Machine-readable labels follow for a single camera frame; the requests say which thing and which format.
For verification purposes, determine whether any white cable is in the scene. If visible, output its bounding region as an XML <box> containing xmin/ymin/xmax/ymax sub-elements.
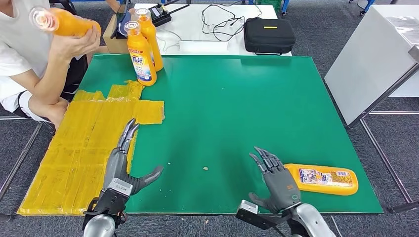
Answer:
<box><xmin>156</xmin><ymin>29</ymin><xmax>183</xmax><ymax>53</ymax></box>

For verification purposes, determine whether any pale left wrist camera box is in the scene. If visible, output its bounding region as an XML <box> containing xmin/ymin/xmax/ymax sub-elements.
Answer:
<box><xmin>85</xmin><ymin>177</ymin><xmax>133</xmax><ymax>223</ymax></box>

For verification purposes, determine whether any white side table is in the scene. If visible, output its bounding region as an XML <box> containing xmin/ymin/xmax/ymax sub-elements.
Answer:
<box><xmin>324</xmin><ymin>4</ymin><xmax>419</xmax><ymax>128</ymax></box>

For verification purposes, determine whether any person's hand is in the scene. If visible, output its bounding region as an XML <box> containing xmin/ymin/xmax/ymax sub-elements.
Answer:
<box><xmin>49</xmin><ymin>26</ymin><xmax>102</xmax><ymax>63</ymax></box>

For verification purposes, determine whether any grey metal table leg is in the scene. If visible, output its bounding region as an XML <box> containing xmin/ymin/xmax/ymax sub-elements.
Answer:
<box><xmin>0</xmin><ymin>114</ymin><xmax>44</xmax><ymax>198</ymax></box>
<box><xmin>357</xmin><ymin>110</ymin><xmax>419</xmax><ymax>214</ymax></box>

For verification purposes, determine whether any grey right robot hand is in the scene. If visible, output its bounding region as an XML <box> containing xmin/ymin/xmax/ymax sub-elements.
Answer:
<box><xmin>248</xmin><ymin>146</ymin><xmax>302</xmax><ymax>215</ymax></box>

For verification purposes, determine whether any clear sheet of paper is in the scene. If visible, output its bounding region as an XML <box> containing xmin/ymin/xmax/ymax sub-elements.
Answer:
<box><xmin>386</xmin><ymin>16</ymin><xmax>419</xmax><ymax>45</ymax></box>

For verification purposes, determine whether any yellow taped cardboard mat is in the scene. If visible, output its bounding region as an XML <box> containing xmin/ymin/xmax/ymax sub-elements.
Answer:
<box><xmin>17</xmin><ymin>80</ymin><xmax>166</xmax><ymax>217</ymax></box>

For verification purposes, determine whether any blue metal rack frame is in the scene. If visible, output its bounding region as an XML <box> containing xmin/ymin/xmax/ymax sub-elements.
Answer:
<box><xmin>281</xmin><ymin>0</ymin><xmax>376</xmax><ymax>16</ymax></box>

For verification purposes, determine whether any black office chair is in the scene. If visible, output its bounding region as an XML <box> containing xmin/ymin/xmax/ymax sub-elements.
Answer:
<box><xmin>49</xmin><ymin>0</ymin><xmax>78</xmax><ymax>15</ymax></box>

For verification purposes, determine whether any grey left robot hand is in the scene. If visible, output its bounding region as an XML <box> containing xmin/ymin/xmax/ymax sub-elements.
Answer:
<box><xmin>102</xmin><ymin>118</ymin><xmax>165</xmax><ymax>196</ymax></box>

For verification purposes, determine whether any black cable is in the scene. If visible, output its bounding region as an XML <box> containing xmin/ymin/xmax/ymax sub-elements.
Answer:
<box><xmin>200</xmin><ymin>1</ymin><xmax>262</xmax><ymax>42</ymax></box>

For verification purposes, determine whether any black radio with antennas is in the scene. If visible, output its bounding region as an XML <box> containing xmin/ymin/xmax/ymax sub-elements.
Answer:
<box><xmin>147</xmin><ymin>2</ymin><xmax>191</xmax><ymax>28</ymax></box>

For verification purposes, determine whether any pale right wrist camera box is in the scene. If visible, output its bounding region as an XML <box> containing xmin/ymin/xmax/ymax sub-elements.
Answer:
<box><xmin>235</xmin><ymin>200</ymin><xmax>286</xmax><ymax>230</ymax></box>

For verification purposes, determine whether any orange detergent bottle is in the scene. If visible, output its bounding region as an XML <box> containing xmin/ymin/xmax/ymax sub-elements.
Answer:
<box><xmin>284</xmin><ymin>163</ymin><xmax>359</xmax><ymax>196</ymax></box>
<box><xmin>29</xmin><ymin>6</ymin><xmax>102</xmax><ymax>38</ymax></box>
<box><xmin>135</xmin><ymin>8</ymin><xmax>164</xmax><ymax>72</ymax></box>
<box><xmin>124</xmin><ymin>21</ymin><xmax>158</xmax><ymax>87</ymax></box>

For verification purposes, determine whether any person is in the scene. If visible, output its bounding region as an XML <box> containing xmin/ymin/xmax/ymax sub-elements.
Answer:
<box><xmin>0</xmin><ymin>0</ymin><xmax>102</xmax><ymax>130</ymax></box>

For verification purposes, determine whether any tablet in blue case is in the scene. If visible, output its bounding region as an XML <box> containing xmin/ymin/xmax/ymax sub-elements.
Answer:
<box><xmin>111</xmin><ymin>0</ymin><xmax>132</xmax><ymax>39</ymax></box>

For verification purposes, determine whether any white power strip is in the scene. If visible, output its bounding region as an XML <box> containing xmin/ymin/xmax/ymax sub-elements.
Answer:
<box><xmin>179</xmin><ymin>40</ymin><xmax>229</xmax><ymax>55</ymax></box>

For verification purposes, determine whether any green plastic crate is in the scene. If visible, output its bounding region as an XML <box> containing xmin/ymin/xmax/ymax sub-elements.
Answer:
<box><xmin>255</xmin><ymin>0</ymin><xmax>283</xmax><ymax>12</ymax></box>

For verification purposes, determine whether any black carrying case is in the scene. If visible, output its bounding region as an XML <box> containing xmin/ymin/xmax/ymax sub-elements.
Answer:
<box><xmin>243</xmin><ymin>17</ymin><xmax>297</xmax><ymax>56</ymax></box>

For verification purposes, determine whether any brown cardboard box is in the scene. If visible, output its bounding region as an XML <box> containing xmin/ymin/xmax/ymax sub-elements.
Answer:
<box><xmin>103</xmin><ymin>13</ymin><xmax>131</xmax><ymax>55</ymax></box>

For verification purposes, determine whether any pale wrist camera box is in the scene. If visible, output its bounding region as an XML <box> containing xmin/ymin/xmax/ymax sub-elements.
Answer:
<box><xmin>85</xmin><ymin>177</ymin><xmax>133</xmax><ymax>223</ymax></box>
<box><xmin>235</xmin><ymin>200</ymin><xmax>286</xmax><ymax>230</ymax></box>

